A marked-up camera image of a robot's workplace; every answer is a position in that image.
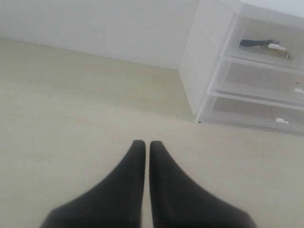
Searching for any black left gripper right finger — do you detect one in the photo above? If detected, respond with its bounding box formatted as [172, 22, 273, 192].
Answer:
[149, 141, 256, 228]

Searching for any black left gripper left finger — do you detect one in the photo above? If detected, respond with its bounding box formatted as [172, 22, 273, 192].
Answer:
[41, 140, 145, 228]

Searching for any keychain with black strap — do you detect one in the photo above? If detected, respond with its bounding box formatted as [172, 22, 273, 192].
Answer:
[238, 39, 293, 60]

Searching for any small drawer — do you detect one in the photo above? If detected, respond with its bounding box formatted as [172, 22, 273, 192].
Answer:
[221, 16, 304, 72]

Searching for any bottom wide drawer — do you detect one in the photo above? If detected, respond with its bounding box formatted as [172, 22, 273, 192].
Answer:
[193, 93, 304, 135]

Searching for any wide drawer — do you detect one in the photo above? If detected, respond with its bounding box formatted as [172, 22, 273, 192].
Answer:
[209, 60, 304, 107]
[193, 93, 304, 135]

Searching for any middle wide drawer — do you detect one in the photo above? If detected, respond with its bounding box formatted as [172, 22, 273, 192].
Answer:
[209, 60, 304, 107]

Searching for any translucent plastic drawer cabinet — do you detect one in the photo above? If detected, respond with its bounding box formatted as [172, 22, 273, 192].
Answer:
[178, 0, 304, 136]

